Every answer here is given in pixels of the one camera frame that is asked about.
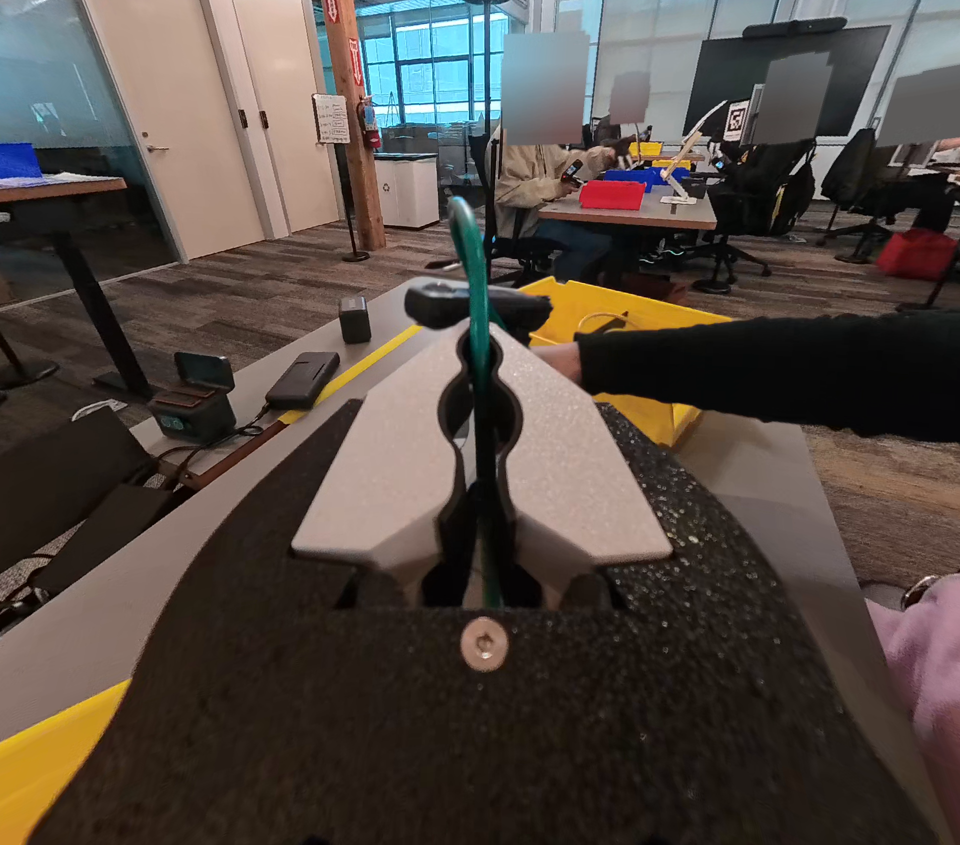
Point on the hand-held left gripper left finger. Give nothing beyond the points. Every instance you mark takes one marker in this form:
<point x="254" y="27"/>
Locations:
<point x="375" y="485"/>

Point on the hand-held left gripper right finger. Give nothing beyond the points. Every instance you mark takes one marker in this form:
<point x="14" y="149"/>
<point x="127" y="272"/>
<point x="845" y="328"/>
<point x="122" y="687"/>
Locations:
<point x="585" y="485"/>

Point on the yellow plastic bin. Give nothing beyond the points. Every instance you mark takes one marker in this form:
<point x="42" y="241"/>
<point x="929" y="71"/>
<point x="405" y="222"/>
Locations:
<point x="45" y="755"/>
<point x="675" y="324"/>

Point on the black ethernet switch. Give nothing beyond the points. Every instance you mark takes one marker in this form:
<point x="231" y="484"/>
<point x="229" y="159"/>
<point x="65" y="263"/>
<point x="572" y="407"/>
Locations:
<point x="442" y="305"/>

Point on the person's right forearm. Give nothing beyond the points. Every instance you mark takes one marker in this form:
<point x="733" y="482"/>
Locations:
<point x="750" y="365"/>

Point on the person's right hand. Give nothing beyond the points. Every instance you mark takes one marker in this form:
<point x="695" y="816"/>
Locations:
<point x="559" y="361"/>

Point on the yellow tape strip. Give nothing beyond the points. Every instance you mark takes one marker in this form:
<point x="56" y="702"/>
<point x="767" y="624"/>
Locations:
<point x="352" y="369"/>

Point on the black power adapter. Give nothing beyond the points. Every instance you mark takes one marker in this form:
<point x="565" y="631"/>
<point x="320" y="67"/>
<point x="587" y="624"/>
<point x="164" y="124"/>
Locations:
<point x="304" y="380"/>

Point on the black battery pack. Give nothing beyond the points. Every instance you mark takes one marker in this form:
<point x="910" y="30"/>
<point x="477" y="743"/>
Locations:
<point x="355" y="320"/>

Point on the black battery charger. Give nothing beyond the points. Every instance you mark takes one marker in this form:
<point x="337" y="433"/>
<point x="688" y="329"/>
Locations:
<point x="191" y="402"/>

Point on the grey topped work table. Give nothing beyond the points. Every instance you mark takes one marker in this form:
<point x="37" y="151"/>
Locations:
<point x="637" y="215"/>

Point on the red plastic bin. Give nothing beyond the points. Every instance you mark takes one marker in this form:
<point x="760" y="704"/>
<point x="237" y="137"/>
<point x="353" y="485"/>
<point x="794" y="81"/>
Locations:
<point x="611" y="196"/>

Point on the white recycling bin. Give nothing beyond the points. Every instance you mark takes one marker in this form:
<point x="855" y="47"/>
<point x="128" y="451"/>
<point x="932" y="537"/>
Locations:
<point x="409" y="189"/>

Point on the white screen stand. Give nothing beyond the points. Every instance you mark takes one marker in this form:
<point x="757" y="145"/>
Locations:
<point x="686" y="170"/>

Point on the black office chair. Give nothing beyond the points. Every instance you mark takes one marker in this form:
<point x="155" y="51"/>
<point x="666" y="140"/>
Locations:
<point x="855" y="170"/>
<point x="757" y="192"/>

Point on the red fire extinguisher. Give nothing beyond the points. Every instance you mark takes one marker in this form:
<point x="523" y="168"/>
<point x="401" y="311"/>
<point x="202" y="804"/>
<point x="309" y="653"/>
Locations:
<point x="370" y="121"/>

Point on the black sign stand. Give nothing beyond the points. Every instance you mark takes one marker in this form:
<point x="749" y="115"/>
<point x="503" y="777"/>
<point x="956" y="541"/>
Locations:
<point x="330" y="119"/>

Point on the white tag sign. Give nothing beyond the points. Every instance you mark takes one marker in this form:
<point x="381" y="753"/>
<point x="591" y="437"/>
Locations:
<point x="737" y="120"/>

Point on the red bag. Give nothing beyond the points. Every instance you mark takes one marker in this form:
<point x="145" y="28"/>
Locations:
<point x="915" y="254"/>

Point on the brown wooden desk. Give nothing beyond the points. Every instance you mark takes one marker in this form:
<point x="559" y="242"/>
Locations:
<point x="45" y="185"/>

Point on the small blue bin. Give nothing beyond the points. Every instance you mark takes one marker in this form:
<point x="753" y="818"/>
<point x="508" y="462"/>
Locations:
<point x="19" y="161"/>

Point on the black wall screen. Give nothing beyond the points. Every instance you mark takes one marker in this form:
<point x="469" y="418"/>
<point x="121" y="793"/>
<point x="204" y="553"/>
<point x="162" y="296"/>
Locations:
<point x="720" y="80"/>

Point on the wooden post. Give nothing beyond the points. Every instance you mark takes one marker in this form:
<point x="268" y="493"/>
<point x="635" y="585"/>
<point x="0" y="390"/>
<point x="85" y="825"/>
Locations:
<point x="341" y="35"/>

